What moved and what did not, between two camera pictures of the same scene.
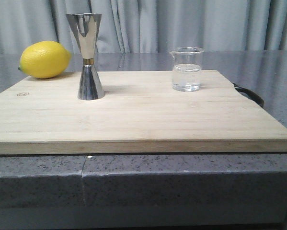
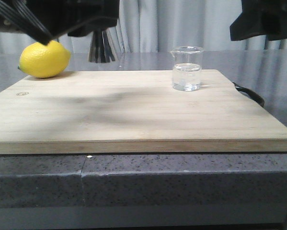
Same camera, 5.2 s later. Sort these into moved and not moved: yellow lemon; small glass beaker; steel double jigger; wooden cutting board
Moved: steel double jigger
Not moved: yellow lemon; wooden cutting board; small glass beaker
